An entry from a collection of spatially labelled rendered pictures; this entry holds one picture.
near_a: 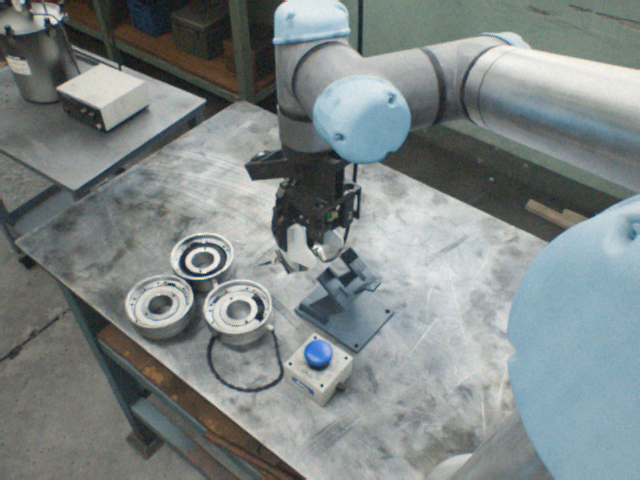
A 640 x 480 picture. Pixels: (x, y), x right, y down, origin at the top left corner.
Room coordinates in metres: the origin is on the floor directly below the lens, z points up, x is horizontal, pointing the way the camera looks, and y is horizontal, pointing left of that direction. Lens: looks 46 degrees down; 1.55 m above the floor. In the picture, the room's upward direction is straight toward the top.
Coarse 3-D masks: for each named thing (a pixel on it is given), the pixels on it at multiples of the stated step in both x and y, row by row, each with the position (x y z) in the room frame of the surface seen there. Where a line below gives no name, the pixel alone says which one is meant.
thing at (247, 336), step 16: (224, 288) 0.58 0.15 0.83; (240, 288) 0.59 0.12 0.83; (256, 288) 0.59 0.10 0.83; (208, 304) 0.55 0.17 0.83; (224, 304) 0.55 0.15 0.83; (240, 304) 0.56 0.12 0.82; (256, 304) 0.55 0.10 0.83; (208, 320) 0.51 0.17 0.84; (224, 320) 0.52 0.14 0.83; (240, 320) 0.52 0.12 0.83; (224, 336) 0.49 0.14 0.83; (240, 336) 0.49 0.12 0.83; (256, 336) 0.50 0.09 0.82
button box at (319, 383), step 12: (312, 336) 0.48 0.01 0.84; (300, 348) 0.46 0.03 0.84; (336, 348) 0.46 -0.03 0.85; (288, 360) 0.44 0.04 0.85; (300, 360) 0.44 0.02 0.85; (336, 360) 0.44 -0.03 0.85; (348, 360) 0.44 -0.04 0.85; (288, 372) 0.43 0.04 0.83; (300, 372) 0.42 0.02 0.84; (312, 372) 0.42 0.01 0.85; (324, 372) 0.42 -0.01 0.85; (336, 372) 0.42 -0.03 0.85; (348, 372) 0.44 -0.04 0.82; (300, 384) 0.42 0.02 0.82; (312, 384) 0.40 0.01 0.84; (324, 384) 0.40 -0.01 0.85; (336, 384) 0.42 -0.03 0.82; (312, 396) 0.40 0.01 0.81; (324, 396) 0.40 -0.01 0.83
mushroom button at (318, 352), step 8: (312, 344) 0.45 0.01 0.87; (320, 344) 0.45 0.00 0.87; (328, 344) 0.45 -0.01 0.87; (304, 352) 0.44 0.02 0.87; (312, 352) 0.44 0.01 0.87; (320, 352) 0.44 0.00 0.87; (328, 352) 0.44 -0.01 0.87; (312, 360) 0.43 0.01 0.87; (320, 360) 0.43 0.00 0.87; (328, 360) 0.43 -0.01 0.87
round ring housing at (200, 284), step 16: (192, 240) 0.69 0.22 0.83; (208, 240) 0.69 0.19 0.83; (224, 240) 0.68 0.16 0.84; (176, 256) 0.66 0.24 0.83; (192, 256) 0.66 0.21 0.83; (208, 256) 0.67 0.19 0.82; (176, 272) 0.61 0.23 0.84; (224, 272) 0.62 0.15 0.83; (192, 288) 0.60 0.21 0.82; (208, 288) 0.60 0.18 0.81
